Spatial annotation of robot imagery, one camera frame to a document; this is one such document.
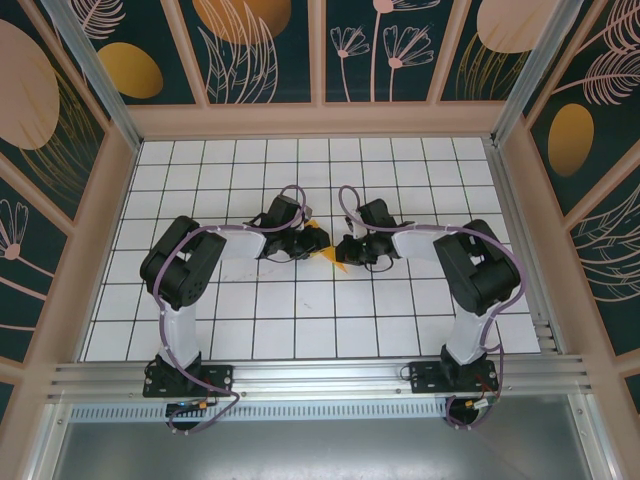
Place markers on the yellow cloth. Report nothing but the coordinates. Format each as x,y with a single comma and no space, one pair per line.
340,265

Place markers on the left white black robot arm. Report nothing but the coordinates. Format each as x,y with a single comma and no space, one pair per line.
180,265

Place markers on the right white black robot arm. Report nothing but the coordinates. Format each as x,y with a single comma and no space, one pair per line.
475,270

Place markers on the grey metal sheet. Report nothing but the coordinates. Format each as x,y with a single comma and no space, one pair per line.
320,450

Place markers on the aluminium side rail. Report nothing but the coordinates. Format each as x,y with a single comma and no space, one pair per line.
505,175

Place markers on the long aluminium mounting rail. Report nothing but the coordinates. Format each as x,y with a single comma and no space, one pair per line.
320,377

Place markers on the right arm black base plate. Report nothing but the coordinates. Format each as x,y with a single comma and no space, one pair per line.
425,377

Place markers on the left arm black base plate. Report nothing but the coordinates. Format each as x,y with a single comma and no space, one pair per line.
220,380

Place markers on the aluminium corner post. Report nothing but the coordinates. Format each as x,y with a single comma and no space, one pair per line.
540,55
95,75

